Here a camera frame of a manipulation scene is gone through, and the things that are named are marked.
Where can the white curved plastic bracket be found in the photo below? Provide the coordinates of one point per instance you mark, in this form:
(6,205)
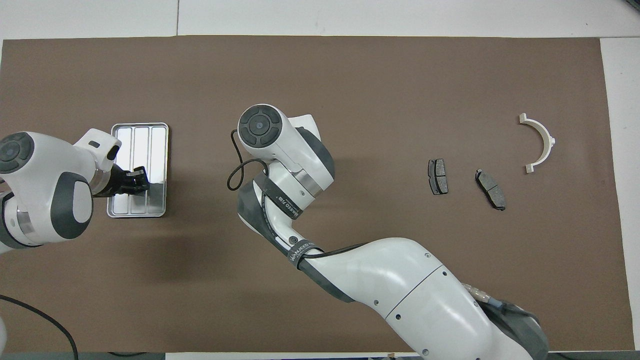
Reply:
(547,147)

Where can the rectangular dark grey brake pad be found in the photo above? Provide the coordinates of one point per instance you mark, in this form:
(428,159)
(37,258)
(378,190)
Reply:
(438,176)

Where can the silver metal tray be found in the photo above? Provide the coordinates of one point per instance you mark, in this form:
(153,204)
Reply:
(155,145)

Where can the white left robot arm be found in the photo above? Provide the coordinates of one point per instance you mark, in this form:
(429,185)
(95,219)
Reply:
(45,175)

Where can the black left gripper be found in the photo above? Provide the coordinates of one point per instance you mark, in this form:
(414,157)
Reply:
(117,184)

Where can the curved dark grey brake pad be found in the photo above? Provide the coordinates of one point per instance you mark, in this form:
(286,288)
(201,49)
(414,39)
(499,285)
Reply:
(491,190)

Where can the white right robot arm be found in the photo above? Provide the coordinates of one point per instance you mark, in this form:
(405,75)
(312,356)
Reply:
(400,280)

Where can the brown table mat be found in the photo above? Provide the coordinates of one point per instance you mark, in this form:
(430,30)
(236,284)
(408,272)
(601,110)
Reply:
(350,75)

